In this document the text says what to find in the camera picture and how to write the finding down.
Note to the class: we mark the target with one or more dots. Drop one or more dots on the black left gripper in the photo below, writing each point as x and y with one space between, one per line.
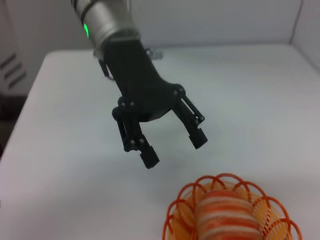
140 87

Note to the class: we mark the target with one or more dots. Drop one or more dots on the striped toy bread loaf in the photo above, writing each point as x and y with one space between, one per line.
225 215

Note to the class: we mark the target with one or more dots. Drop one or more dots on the orange woven plastic basket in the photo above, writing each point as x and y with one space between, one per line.
272 212

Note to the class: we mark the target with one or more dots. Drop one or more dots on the grey vented cabinet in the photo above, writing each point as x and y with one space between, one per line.
12 70

